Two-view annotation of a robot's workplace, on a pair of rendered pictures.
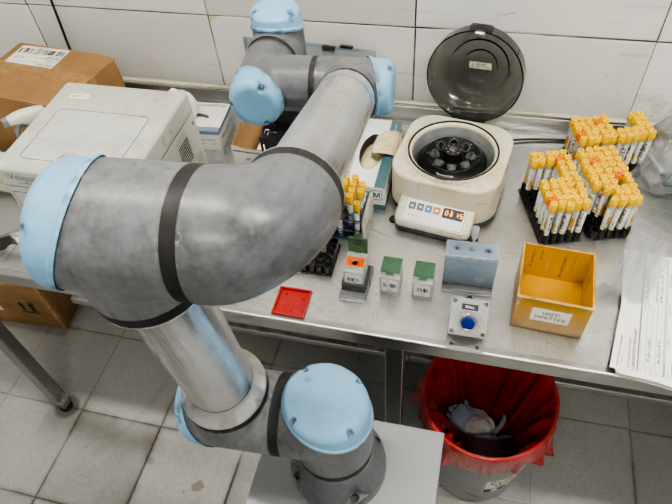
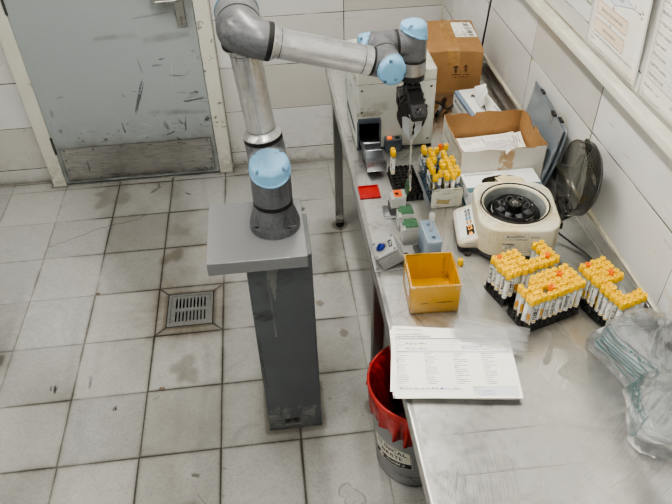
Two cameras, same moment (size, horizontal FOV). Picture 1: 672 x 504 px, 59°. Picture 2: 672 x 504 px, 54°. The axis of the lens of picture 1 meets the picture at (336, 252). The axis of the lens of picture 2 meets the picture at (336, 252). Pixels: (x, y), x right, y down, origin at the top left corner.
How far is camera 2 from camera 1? 1.51 m
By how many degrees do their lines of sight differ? 46
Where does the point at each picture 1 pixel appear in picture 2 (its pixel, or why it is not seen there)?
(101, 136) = not seen: hidden behind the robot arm
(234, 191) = (237, 12)
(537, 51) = (631, 199)
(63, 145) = not seen: hidden behind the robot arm
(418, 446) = (295, 248)
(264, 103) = not seen: hidden behind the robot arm
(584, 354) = (398, 317)
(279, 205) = (240, 23)
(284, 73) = (373, 41)
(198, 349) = (239, 82)
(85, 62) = (470, 44)
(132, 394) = (362, 249)
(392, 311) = (385, 231)
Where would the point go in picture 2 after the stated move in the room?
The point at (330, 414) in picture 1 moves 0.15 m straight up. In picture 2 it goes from (262, 163) to (256, 115)
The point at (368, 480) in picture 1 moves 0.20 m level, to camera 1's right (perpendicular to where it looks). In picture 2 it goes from (263, 223) to (288, 265)
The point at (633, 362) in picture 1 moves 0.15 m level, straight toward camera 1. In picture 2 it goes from (401, 336) to (346, 321)
